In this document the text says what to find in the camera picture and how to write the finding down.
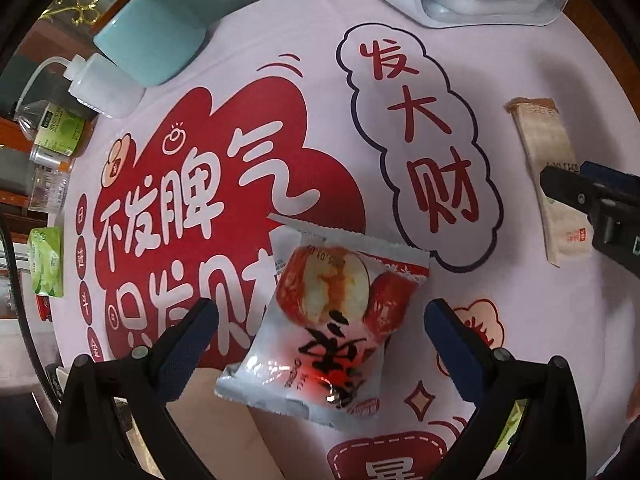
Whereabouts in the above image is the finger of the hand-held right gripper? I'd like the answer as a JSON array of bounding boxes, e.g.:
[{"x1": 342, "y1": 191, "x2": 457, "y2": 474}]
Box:
[
  {"x1": 540, "y1": 164, "x2": 608, "y2": 217},
  {"x1": 580, "y1": 160, "x2": 640, "y2": 194}
]

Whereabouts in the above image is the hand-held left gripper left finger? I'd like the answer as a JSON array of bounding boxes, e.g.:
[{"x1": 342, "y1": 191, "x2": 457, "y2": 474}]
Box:
[{"x1": 52, "y1": 299, "x2": 221, "y2": 480}]

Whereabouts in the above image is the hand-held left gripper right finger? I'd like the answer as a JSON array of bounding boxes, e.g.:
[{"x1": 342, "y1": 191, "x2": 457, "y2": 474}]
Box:
[{"x1": 424, "y1": 299, "x2": 587, "y2": 480}]

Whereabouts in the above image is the long beige snack packet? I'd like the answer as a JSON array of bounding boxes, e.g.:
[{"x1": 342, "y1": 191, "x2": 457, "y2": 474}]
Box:
[{"x1": 504, "y1": 97, "x2": 596, "y2": 267}]

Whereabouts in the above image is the red and white snack packet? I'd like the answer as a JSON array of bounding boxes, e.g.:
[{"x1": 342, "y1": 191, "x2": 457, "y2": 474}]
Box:
[{"x1": 215, "y1": 212, "x2": 432, "y2": 433}]

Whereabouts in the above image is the green snack packet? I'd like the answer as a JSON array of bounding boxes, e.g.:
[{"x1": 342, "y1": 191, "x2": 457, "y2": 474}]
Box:
[{"x1": 495, "y1": 395, "x2": 531, "y2": 456}]

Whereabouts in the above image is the pink printed tablecloth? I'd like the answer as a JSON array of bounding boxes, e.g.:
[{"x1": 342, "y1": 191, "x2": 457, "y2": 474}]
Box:
[{"x1": 47, "y1": 0, "x2": 640, "y2": 480}]

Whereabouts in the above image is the green tissue pack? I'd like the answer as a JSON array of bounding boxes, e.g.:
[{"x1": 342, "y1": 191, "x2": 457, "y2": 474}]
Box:
[{"x1": 27, "y1": 226, "x2": 66, "y2": 298}]

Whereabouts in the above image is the small metal can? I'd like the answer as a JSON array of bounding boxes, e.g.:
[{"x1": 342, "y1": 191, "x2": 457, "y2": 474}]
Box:
[{"x1": 29, "y1": 142, "x2": 76, "y2": 173}]

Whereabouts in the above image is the clear bottle with green label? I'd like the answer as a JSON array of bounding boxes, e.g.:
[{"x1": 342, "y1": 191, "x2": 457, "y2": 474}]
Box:
[{"x1": 14, "y1": 100, "x2": 96, "y2": 158}]

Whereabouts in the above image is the white squeeze bottle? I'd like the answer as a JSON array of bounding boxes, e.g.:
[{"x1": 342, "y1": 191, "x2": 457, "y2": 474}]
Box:
[{"x1": 15, "y1": 52, "x2": 147, "y2": 120}]

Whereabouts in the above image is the teal canister with brown lid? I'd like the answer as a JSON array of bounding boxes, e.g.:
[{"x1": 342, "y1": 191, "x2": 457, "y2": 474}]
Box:
[{"x1": 92, "y1": 0, "x2": 208, "y2": 88}]

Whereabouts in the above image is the gold wire ornament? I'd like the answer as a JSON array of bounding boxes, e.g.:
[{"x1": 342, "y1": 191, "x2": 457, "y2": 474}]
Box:
[{"x1": 47, "y1": 0, "x2": 101, "y2": 28}]

